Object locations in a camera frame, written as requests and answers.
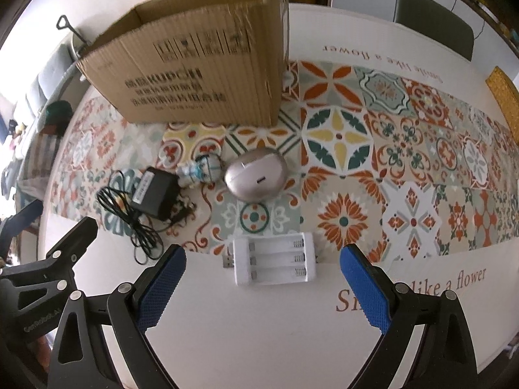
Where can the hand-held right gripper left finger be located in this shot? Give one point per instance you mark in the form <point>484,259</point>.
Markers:
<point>160,287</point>

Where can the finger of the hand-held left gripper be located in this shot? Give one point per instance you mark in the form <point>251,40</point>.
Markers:
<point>22,223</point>
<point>77,239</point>

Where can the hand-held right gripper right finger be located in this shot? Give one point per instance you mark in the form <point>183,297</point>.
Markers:
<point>365,291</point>

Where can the white battery charger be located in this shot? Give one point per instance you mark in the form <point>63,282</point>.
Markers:
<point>275,259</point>

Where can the brown cardboard box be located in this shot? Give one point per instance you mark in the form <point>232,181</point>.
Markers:
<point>182,81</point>

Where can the chair with striped cloth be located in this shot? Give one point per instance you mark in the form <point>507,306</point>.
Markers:
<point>40,154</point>

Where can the green cap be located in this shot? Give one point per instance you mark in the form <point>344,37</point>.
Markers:
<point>59,115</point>

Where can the small white figurine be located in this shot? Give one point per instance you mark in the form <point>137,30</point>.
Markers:
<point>200,170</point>

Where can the grey sofa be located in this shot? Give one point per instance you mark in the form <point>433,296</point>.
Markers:
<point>44,77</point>

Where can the silver oval case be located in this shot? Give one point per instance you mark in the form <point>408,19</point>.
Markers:
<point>257,176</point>

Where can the woven rectangular basket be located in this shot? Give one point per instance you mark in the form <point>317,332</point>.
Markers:
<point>505,93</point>

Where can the dark grey dining chair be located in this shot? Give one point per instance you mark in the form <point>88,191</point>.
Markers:
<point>434,20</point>

